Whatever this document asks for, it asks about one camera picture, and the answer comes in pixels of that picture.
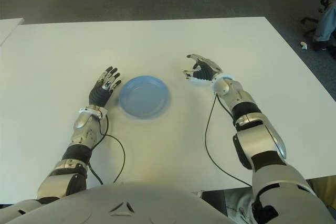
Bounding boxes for blue round plate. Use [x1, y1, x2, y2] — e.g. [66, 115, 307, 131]
[118, 75, 173, 120]

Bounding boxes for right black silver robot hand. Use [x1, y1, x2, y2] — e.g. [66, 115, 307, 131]
[183, 54, 224, 83]

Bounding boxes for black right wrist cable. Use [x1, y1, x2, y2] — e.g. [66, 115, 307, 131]
[204, 94, 253, 187]

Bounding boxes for white side table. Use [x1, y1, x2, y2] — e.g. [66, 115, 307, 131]
[0, 18, 25, 46]

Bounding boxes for person in blue jeans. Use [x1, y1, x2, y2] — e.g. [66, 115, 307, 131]
[312, 5, 336, 51]

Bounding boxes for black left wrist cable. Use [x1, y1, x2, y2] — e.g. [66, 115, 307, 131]
[88, 113, 126, 185]

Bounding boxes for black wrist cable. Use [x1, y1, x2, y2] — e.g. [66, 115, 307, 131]
[88, 113, 126, 185]
[204, 94, 253, 187]

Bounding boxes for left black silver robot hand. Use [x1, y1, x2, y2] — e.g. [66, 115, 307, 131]
[88, 66, 122, 107]

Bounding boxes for grey robot torso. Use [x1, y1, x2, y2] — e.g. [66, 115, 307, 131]
[15, 181, 254, 224]

